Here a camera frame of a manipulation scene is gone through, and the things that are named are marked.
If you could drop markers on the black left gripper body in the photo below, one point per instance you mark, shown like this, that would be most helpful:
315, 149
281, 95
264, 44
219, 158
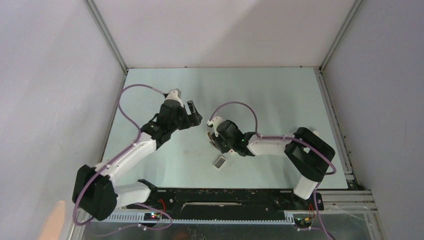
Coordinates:
182, 122

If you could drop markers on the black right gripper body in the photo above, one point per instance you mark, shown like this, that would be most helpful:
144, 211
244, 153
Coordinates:
224, 146

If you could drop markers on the staple tray with staples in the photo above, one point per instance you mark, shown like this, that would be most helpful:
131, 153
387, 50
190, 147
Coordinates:
219, 162

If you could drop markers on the small beige brown stapler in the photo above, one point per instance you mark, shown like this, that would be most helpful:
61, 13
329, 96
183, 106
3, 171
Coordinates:
211, 139

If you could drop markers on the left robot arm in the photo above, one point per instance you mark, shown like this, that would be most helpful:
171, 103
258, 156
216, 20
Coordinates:
96, 190

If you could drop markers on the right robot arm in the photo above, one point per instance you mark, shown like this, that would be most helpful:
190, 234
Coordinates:
311, 156

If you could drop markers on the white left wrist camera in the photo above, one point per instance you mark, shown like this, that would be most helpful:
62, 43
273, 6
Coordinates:
173, 98

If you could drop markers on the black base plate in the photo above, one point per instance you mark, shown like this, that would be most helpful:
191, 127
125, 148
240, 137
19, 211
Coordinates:
193, 202

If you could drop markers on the grey cable duct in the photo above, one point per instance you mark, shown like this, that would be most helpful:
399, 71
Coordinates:
147, 217

